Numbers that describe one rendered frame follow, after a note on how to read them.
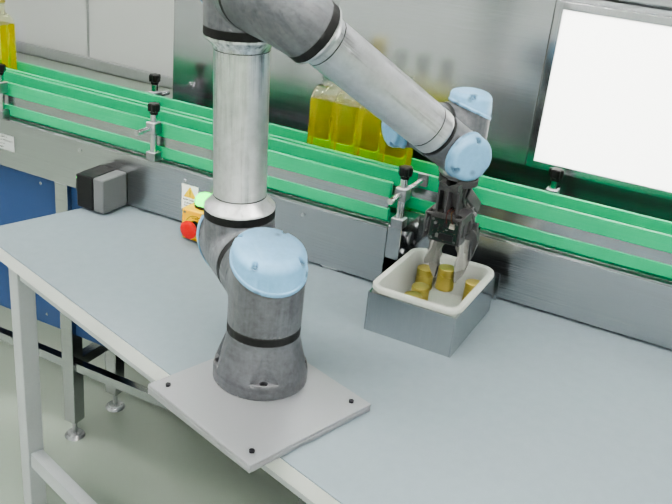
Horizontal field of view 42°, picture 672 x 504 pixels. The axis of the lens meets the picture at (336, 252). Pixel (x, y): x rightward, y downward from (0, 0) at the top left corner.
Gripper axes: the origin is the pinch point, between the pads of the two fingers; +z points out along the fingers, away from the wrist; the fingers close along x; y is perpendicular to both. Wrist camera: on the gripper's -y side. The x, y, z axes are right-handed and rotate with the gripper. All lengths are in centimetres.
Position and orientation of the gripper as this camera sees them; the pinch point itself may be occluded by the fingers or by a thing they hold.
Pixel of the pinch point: (446, 271)
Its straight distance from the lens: 167.6
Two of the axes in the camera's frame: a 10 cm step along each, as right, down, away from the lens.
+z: -0.9, 9.1, 4.1
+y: -4.6, 3.3, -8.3
